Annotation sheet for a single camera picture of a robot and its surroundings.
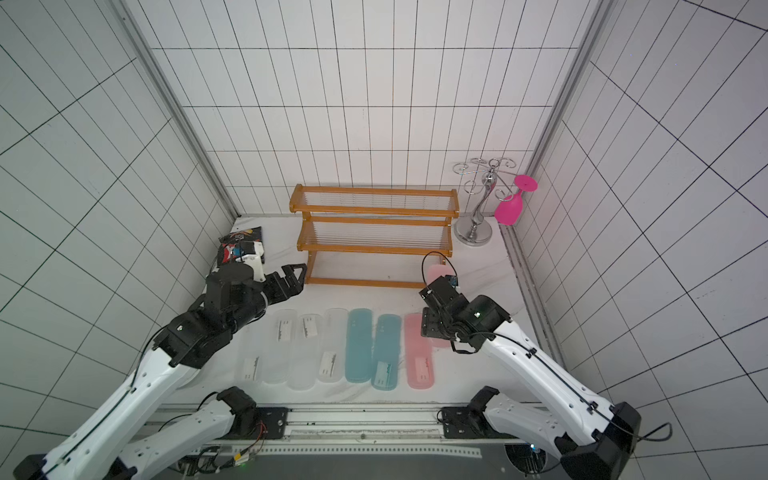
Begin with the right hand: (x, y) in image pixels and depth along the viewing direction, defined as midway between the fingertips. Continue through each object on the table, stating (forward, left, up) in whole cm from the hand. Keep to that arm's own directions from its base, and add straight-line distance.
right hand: (427, 324), depth 74 cm
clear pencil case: (-6, +26, -14) cm, 30 cm away
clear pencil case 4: (-6, +48, -12) cm, 49 cm away
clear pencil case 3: (-3, +42, -14) cm, 44 cm away
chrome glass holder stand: (+46, -20, -15) cm, 52 cm away
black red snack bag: (+31, +69, -11) cm, 76 cm away
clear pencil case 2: (-5, +34, -14) cm, 37 cm away
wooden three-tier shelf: (+35, +17, +1) cm, 39 cm away
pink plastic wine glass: (+41, -28, +2) cm, 50 cm away
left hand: (+5, +33, +12) cm, 36 cm away
